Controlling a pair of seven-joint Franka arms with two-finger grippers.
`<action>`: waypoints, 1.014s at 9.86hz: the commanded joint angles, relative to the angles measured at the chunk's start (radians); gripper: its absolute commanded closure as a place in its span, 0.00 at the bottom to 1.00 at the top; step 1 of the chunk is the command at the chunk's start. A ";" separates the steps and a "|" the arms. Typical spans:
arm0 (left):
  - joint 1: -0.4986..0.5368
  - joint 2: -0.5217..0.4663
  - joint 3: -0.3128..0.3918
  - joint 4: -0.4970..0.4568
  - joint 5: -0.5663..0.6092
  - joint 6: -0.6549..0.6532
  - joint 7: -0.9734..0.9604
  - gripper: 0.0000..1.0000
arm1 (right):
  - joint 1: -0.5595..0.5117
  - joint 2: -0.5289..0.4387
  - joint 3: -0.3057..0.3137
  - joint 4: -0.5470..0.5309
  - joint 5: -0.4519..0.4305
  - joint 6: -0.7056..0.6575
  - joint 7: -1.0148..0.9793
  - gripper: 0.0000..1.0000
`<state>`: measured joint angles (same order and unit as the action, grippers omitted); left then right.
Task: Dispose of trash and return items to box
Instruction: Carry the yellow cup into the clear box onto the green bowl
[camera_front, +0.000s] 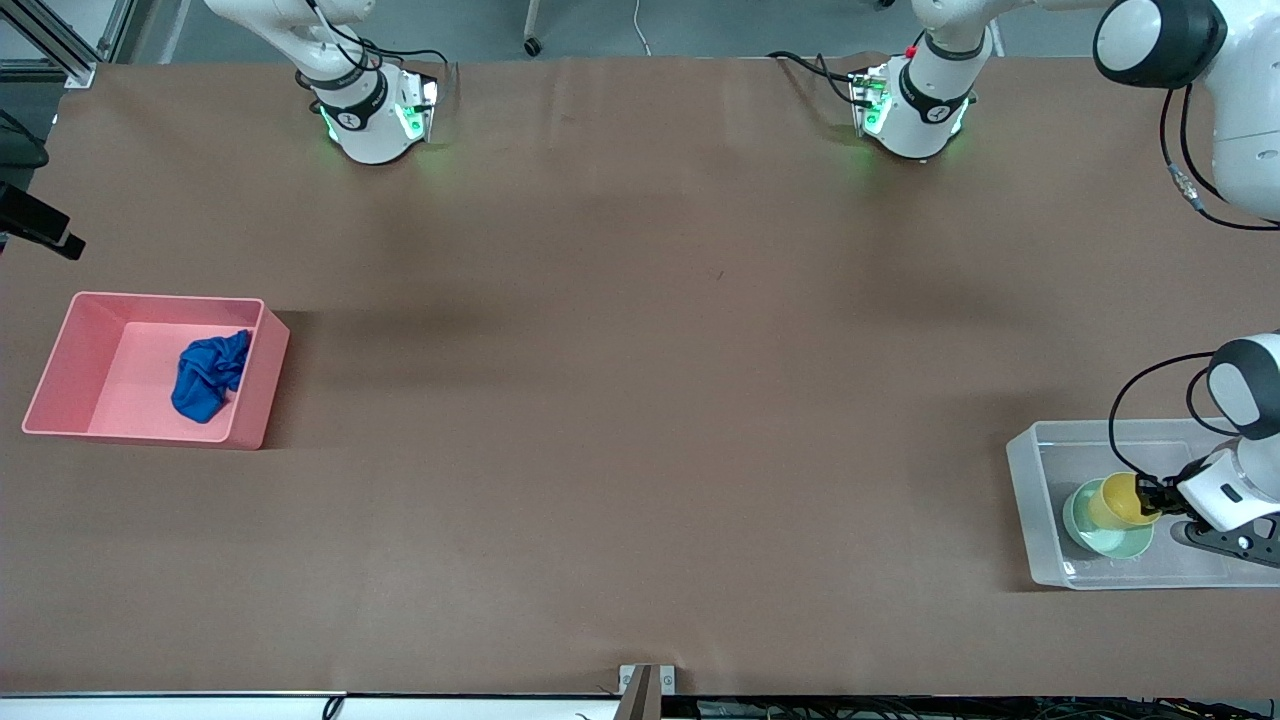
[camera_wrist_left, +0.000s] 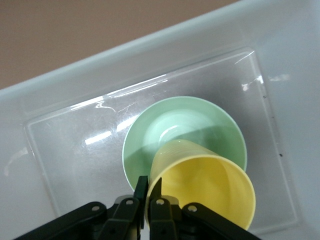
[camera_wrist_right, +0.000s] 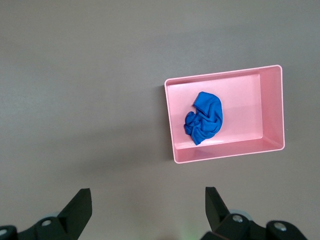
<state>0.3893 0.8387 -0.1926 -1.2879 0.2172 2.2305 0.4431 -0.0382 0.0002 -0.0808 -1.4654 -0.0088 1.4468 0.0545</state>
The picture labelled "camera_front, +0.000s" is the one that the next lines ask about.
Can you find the pink plastic bin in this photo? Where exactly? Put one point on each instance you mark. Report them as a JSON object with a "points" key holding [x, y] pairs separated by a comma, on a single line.
{"points": [[120, 385]]}

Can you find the metal table edge bracket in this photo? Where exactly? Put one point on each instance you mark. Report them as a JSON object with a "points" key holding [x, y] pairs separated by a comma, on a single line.
{"points": [[646, 690]]}

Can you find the mint green bowl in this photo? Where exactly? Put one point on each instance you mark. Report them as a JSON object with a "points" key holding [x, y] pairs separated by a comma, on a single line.
{"points": [[1105, 542]]}

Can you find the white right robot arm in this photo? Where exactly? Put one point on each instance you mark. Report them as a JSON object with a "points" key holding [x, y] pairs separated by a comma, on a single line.
{"points": [[365, 130]]}

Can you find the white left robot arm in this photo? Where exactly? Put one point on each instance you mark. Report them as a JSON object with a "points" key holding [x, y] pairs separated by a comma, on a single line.
{"points": [[1245, 120]]}

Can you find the clear plastic storage box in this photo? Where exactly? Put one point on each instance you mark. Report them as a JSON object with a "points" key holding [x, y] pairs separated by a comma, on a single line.
{"points": [[1040, 470]]}

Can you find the blue cloth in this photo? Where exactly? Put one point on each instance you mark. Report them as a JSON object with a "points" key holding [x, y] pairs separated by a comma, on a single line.
{"points": [[205, 385]]}

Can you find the aluminium frame post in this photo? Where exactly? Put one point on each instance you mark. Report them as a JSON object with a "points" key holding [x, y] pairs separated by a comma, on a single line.
{"points": [[60, 45]]}

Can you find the yellow plastic cup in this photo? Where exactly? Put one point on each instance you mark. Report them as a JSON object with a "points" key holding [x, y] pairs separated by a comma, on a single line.
{"points": [[1115, 505]]}

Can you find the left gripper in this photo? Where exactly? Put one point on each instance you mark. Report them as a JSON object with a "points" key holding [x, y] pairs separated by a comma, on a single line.
{"points": [[1166, 497]]}

